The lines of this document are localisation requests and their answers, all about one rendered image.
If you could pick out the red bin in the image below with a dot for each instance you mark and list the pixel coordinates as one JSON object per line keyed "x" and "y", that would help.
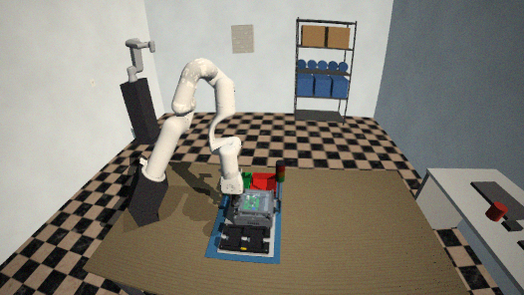
{"x": 266, "y": 181}

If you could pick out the green bin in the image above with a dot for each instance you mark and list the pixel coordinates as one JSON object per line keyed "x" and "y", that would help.
{"x": 246, "y": 177}

